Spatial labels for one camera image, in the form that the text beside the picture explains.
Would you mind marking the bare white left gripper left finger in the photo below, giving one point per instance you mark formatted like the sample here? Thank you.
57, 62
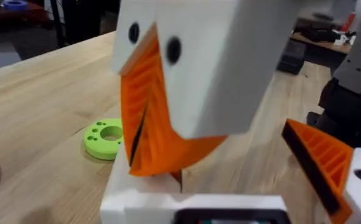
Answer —
143, 186

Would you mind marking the finger of the white orange right gripper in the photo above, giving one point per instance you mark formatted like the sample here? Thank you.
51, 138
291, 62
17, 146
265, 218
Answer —
130, 93
211, 68

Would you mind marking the white orange left gripper right finger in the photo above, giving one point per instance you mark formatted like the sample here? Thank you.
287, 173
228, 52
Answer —
330, 161

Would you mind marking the green disc with holes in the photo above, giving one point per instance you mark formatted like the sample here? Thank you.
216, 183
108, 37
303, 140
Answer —
101, 146

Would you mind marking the black box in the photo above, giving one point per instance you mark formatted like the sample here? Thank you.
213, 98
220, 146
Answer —
291, 57

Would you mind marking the black upright pole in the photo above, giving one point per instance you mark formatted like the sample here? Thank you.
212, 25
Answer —
57, 21

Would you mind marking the wooden desk with clutter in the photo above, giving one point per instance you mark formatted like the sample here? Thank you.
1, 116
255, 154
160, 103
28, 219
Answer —
320, 35

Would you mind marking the dark reddish side table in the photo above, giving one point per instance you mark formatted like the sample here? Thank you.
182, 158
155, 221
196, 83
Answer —
18, 17

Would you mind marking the blue tape roll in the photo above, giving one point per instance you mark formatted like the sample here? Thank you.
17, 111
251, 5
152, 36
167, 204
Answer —
15, 4

